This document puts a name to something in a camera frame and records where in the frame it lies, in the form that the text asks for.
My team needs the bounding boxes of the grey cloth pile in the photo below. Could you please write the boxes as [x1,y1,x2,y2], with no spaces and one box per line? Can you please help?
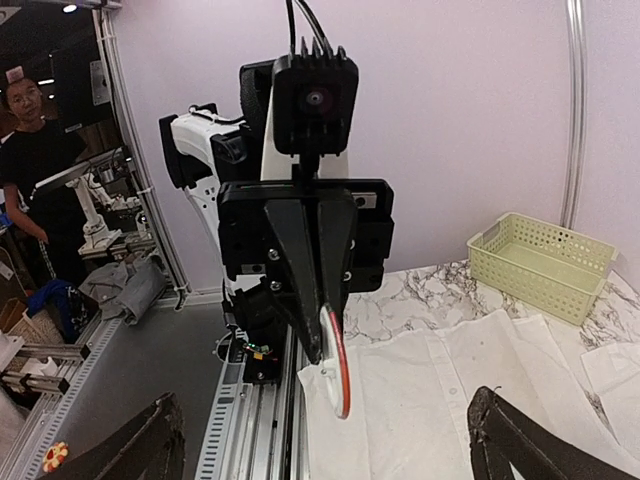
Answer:
[79,259,166,326]

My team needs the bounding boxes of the pink flower brooch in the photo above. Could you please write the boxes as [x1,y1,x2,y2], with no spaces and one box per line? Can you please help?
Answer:
[42,441,69,473]

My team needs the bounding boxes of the white slotted cable duct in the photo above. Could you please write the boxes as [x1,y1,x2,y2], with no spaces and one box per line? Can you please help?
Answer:
[194,362,249,480]

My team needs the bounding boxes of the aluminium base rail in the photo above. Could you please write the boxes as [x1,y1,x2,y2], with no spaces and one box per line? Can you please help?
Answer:
[238,330,309,479]

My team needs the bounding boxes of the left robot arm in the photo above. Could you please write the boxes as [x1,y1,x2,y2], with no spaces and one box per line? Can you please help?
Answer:
[159,56,394,365]

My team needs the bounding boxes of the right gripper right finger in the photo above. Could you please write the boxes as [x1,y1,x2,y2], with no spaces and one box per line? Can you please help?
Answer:
[467,386,633,479]

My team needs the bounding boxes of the left aluminium frame post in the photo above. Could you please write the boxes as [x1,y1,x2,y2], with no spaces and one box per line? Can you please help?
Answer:
[561,0,587,229]

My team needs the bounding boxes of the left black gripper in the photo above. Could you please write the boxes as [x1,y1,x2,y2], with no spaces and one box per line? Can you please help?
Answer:
[217,179,394,364]

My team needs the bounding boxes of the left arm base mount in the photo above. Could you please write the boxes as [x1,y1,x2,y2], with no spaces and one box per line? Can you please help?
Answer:
[215,328,283,385]

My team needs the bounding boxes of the white button shirt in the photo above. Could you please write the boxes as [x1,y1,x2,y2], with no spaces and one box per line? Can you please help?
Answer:
[299,310,639,479]

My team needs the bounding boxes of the person in black shirt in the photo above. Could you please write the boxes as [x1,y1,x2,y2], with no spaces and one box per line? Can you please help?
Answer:
[1,77,88,286]

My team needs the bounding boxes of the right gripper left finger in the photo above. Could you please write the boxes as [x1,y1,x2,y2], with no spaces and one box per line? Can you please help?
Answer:
[54,392,185,480]

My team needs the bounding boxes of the green plastic basket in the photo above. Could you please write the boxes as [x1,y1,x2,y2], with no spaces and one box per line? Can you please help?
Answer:
[467,212,618,326]

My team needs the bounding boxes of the round red white badge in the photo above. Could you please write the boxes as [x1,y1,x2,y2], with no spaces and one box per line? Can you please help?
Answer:
[319,303,351,420]

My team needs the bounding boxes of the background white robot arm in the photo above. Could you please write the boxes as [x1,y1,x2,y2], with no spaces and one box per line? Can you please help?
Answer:
[65,173,122,257]

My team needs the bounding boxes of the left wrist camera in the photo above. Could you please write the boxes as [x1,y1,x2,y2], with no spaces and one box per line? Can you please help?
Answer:
[261,37,359,181]

